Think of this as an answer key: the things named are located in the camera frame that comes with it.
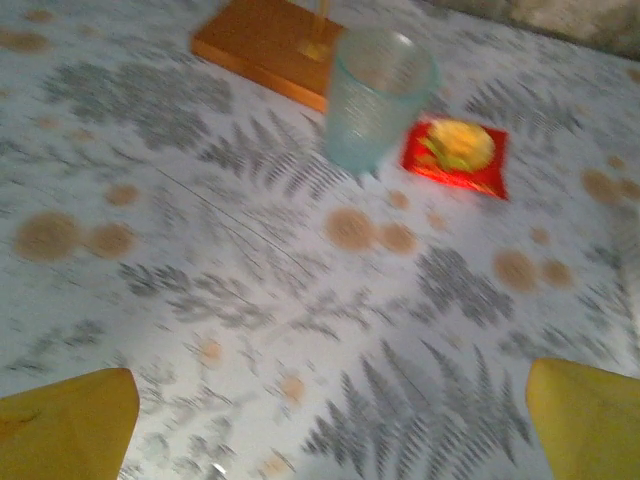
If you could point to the white floral tablecloth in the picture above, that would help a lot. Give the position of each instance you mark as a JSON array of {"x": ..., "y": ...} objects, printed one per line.
[{"x": 250, "y": 250}]

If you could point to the wooden square coaster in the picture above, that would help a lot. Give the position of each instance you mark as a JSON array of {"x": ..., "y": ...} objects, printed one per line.
[{"x": 260, "y": 45}]

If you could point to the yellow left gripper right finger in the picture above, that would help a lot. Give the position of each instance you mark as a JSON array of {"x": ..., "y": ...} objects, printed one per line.
[{"x": 590, "y": 425}]

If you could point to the translucent pale green cup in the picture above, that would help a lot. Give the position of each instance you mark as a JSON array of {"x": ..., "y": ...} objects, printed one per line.
[{"x": 370, "y": 115}]

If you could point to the red square coaster yellow print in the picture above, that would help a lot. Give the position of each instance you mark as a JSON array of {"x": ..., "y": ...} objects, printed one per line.
[{"x": 480, "y": 170}]

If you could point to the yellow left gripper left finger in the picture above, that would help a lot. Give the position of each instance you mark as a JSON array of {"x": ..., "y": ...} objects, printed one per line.
[{"x": 60, "y": 435}]

